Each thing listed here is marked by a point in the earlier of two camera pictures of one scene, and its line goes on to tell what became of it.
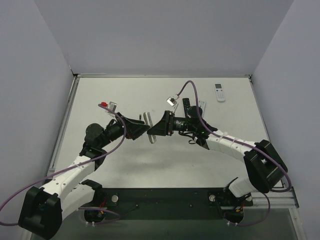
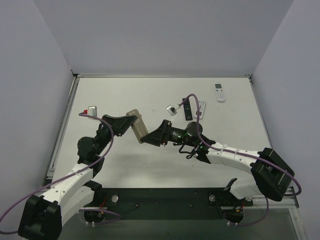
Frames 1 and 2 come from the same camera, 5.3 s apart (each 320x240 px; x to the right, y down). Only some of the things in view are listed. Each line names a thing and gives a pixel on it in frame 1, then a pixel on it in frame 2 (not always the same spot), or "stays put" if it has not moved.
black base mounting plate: (168, 203) stays put
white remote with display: (219, 92) stays put
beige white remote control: (148, 121) → (138, 126)
